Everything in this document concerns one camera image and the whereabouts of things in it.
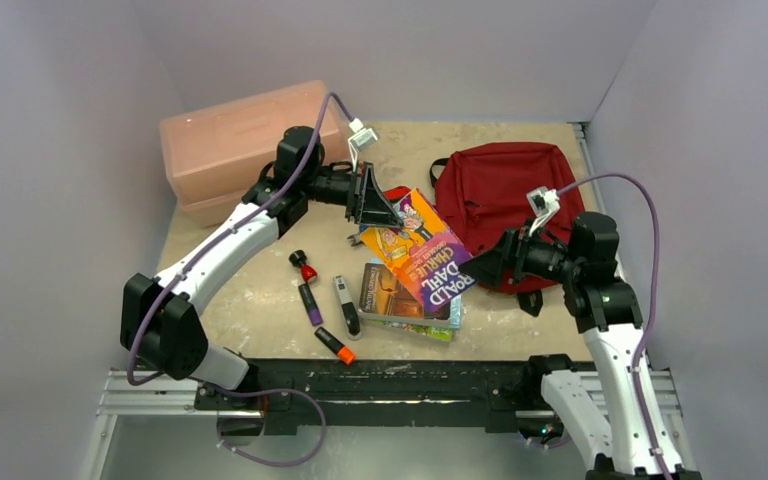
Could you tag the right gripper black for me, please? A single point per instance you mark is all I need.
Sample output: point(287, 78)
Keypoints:
point(510, 254)

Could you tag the black metal base plate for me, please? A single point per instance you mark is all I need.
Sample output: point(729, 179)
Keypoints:
point(496, 396)

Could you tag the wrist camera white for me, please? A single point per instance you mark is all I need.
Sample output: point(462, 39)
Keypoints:
point(361, 137)
point(545, 204)

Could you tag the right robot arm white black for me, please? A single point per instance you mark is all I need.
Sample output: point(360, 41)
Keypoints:
point(628, 438)

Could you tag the pink plastic storage box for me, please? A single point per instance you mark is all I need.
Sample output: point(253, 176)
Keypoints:
point(212, 156)

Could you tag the aluminium frame rails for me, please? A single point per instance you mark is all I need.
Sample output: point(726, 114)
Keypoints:
point(167, 396)

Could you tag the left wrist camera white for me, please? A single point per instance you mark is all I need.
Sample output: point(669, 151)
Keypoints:
point(361, 137)

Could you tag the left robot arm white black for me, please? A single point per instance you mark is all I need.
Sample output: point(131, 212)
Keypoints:
point(160, 320)

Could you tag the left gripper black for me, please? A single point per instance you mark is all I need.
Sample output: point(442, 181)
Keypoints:
point(369, 206)

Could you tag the green bottom paperback book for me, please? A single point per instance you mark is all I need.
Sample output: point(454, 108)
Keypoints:
point(432, 333)

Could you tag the purple black highlighter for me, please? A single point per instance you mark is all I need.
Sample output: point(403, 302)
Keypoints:
point(311, 307)

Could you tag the red backpack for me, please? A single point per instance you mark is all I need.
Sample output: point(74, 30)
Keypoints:
point(481, 192)

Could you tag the orange black highlighter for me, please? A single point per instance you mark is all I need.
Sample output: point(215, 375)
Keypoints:
point(340, 350)

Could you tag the red black glue stick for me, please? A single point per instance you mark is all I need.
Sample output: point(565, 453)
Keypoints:
point(299, 260)

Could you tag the Roald Dahl paperback book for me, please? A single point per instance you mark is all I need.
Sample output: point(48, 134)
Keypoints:
point(424, 254)

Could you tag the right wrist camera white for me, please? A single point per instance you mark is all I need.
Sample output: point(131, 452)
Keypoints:
point(545, 204)

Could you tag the dark brown cover paperback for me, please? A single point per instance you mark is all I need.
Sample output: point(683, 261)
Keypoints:
point(384, 298)

